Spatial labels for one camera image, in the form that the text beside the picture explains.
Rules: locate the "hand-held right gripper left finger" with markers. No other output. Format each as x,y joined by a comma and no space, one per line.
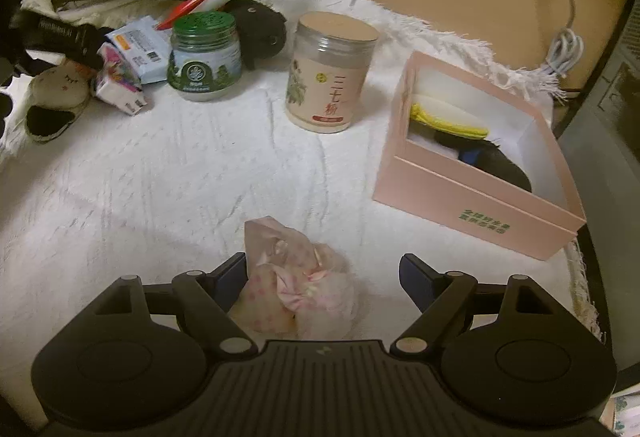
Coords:
234,278

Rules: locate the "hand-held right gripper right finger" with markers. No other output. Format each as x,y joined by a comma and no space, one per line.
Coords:
413,279

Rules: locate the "white wet wipes pack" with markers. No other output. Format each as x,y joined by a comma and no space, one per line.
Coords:
145,49

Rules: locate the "pink cardboard box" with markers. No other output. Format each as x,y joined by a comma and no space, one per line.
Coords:
465,194

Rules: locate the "black soft item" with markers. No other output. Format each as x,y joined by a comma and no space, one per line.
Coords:
492,162

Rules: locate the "yellow and white soft item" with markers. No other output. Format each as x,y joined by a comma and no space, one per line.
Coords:
450,119

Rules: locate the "white face plush slipper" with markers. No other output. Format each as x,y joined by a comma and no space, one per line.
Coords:
55,99

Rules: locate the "pink printed tissue packet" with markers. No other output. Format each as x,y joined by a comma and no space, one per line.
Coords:
117,84

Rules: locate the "white fringed blanket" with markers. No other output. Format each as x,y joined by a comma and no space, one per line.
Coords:
175,177

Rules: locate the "green lid jar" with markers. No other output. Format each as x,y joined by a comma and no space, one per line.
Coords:
204,62

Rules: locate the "black plush toy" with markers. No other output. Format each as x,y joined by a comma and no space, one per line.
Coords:
260,29

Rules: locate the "beige lid powder jar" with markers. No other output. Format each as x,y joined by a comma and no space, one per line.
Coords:
327,77

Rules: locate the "grey cabinet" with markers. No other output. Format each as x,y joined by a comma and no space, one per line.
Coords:
607,82

